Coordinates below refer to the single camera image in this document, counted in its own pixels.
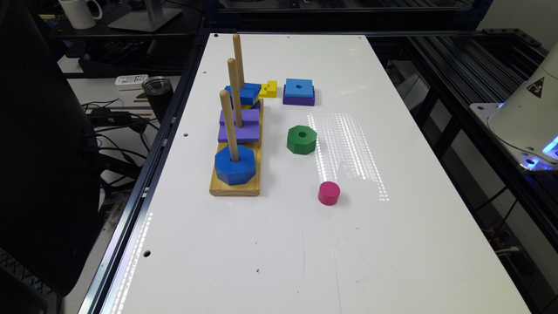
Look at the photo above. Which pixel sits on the purple square block under blue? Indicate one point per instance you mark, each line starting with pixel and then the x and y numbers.
pixel 298 101

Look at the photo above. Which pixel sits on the front wooden peg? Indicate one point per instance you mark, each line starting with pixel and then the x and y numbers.
pixel 229 125

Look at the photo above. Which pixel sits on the light blue square block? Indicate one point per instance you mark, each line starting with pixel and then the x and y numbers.
pixel 299 88

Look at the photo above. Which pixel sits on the white mug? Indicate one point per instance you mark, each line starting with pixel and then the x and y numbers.
pixel 79 13

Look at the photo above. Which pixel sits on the wooden peg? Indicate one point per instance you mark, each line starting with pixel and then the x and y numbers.
pixel 239 61
pixel 235 89
pixel 229 125

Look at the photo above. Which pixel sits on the small yellow block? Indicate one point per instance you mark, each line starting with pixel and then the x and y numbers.
pixel 268 90

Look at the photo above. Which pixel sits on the blue block on rear peg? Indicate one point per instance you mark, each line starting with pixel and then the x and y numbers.
pixel 249 95

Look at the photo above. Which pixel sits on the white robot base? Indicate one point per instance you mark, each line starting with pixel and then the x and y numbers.
pixel 526 123

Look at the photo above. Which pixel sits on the wooden peg base board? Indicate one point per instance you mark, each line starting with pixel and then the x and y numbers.
pixel 252 187

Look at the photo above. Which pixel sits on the green octagonal block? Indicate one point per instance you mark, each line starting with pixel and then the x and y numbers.
pixel 301 140

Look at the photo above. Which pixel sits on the blue octagonal block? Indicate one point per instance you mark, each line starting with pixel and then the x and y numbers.
pixel 235 172

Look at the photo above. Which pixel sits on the middle wooden peg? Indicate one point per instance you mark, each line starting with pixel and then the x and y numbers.
pixel 235 89

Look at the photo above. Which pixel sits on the pink cylinder block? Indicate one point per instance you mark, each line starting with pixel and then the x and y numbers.
pixel 328 193

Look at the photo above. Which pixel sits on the rear wooden peg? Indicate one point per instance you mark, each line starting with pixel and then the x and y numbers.
pixel 239 61

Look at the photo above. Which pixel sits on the black office chair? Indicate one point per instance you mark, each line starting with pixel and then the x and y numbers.
pixel 49 187

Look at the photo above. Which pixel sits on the monitor stand base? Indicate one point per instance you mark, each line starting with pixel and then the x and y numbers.
pixel 150 20

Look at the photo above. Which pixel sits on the purple square block on board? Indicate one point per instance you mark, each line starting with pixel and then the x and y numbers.
pixel 250 132

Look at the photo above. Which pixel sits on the black tumbler cup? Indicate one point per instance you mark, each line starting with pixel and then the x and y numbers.
pixel 159 92

